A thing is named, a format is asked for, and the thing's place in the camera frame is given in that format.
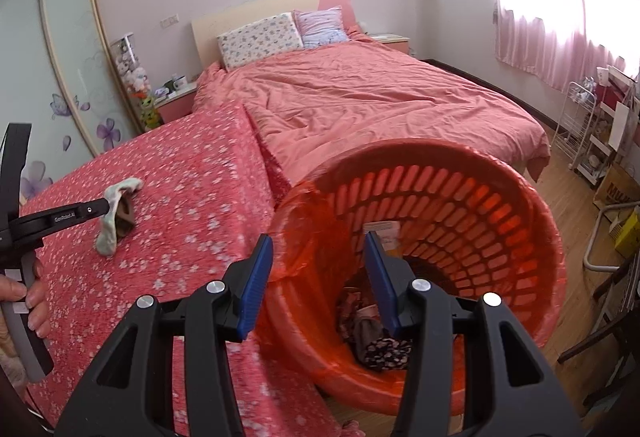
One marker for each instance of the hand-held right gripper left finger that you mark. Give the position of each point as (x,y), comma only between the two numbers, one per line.
(255,287)

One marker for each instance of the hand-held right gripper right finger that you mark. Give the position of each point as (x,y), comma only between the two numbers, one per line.
(377,282)

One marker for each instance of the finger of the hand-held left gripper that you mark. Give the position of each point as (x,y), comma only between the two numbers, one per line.
(65,217)

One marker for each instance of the brown checked cloth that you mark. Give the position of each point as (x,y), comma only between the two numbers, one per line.
(350,312)

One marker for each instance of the pale grey sock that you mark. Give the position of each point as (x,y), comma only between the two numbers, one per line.
(107,237)

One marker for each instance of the orange plastic basket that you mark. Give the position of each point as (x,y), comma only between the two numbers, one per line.
(500,227)

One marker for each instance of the person's left hand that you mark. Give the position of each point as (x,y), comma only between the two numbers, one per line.
(39,317)

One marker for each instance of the black floral cloth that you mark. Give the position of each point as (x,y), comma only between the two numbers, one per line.
(380,349)

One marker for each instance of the red floral blanket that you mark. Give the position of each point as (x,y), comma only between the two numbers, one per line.
(175,197)

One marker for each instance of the floral sliding wardrobe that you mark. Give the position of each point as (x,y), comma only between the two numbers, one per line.
(75,67)

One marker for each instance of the green plush toy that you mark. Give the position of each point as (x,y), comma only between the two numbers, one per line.
(150,112)

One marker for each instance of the pink nightstand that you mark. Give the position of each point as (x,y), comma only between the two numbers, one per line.
(175,107)

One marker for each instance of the clear tube of plush toys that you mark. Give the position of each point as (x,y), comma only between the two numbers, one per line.
(127,62)

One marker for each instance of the bed with pink duvet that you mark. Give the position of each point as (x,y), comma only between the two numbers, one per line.
(375,107)

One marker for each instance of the white mug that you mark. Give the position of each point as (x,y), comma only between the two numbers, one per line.
(180,82)

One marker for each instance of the pink bedside cabinet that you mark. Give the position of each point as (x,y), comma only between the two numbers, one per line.
(395,44)

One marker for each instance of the dark chair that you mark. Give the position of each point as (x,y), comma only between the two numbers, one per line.
(615,312)

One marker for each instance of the white floral pillow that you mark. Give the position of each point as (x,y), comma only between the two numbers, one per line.
(260,39)

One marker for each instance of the beige and pink headboard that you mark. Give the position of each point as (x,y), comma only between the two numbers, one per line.
(225,17)

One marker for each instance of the yellow box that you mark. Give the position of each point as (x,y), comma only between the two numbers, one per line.
(629,232)

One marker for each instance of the cardboard box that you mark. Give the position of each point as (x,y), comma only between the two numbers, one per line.
(617,189)

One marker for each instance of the pink striped pillow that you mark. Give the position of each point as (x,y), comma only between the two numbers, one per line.
(320,29)

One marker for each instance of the pink curtain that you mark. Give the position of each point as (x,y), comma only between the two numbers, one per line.
(550,42)

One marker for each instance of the white wall switch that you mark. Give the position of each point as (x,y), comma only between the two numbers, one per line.
(169,22)

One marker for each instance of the white tube frame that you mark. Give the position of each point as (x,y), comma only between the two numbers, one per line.
(592,237)

